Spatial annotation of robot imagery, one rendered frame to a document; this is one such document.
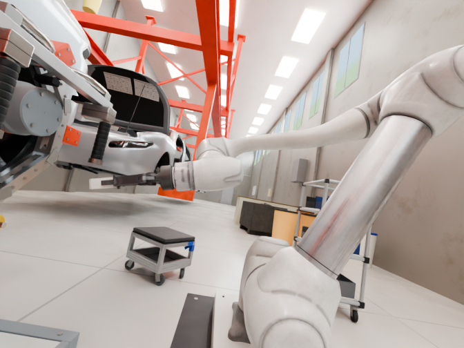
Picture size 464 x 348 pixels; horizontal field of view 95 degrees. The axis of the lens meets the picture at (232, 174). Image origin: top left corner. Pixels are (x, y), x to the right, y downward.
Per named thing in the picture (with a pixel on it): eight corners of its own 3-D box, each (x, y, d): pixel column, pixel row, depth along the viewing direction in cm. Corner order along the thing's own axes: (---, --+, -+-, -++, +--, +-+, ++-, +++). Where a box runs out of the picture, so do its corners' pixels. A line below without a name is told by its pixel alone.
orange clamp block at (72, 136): (43, 137, 83) (60, 143, 92) (63, 141, 83) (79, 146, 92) (47, 120, 84) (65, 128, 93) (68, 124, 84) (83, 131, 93)
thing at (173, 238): (121, 268, 172) (131, 226, 176) (157, 262, 202) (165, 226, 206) (155, 288, 149) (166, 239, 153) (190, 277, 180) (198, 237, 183)
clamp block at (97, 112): (89, 120, 77) (92, 106, 77) (114, 125, 77) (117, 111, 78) (79, 114, 72) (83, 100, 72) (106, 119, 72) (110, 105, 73)
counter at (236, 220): (312, 239, 609) (316, 210, 618) (233, 224, 599) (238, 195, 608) (302, 234, 683) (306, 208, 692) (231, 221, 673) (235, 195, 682)
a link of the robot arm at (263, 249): (282, 300, 74) (293, 237, 75) (297, 336, 56) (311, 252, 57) (236, 290, 74) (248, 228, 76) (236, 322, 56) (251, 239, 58)
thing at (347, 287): (284, 284, 204) (300, 182, 215) (327, 292, 205) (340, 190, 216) (306, 315, 151) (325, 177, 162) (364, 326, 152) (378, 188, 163)
